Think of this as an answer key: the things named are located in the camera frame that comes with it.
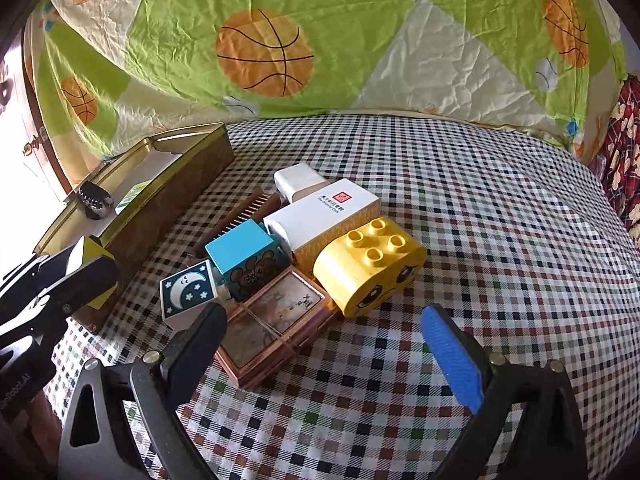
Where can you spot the brown wooden comb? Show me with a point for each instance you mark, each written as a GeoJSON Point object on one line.
{"type": "Point", "coordinates": [235, 220]}

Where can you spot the gold metal tin box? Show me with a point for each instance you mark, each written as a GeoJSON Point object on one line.
{"type": "Point", "coordinates": [190, 170]}

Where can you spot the white toy brick moon print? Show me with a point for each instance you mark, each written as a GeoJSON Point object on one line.
{"type": "Point", "coordinates": [187, 292]}

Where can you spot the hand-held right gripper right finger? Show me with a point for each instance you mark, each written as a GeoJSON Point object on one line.
{"type": "Point", "coordinates": [450, 355]}

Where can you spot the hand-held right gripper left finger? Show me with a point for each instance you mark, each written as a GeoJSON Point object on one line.
{"type": "Point", "coordinates": [200, 340]}

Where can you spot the checkered tablecloth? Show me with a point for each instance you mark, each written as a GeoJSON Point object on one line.
{"type": "Point", "coordinates": [475, 240]}

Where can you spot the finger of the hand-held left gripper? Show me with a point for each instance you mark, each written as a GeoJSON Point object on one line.
{"type": "Point", "coordinates": [90, 280]}
{"type": "Point", "coordinates": [55, 265]}

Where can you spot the red printed cloth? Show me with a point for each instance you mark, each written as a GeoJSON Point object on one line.
{"type": "Point", "coordinates": [625, 160]}

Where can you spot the yellow toy brick with face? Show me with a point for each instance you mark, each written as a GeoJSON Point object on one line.
{"type": "Point", "coordinates": [365, 265]}

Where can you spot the white rectangular carton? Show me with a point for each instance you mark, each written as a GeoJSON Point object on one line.
{"type": "Point", "coordinates": [320, 215]}

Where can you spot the black toothed hair clip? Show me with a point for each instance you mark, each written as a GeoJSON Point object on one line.
{"type": "Point", "coordinates": [93, 201]}

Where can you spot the yellow and black toy block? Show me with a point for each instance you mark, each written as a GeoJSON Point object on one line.
{"type": "Point", "coordinates": [95, 247]}

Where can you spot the green basketball print sheet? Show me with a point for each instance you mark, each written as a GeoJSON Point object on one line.
{"type": "Point", "coordinates": [320, 35]}

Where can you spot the blue toy brick with mouse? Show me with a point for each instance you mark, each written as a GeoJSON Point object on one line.
{"type": "Point", "coordinates": [245, 252]}

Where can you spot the white charger plug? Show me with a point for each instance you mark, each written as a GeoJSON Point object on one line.
{"type": "Point", "coordinates": [300, 180]}

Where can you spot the green and white card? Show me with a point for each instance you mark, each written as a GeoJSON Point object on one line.
{"type": "Point", "coordinates": [129, 201]}

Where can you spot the copper framed picture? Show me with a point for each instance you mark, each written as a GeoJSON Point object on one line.
{"type": "Point", "coordinates": [272, 325]}

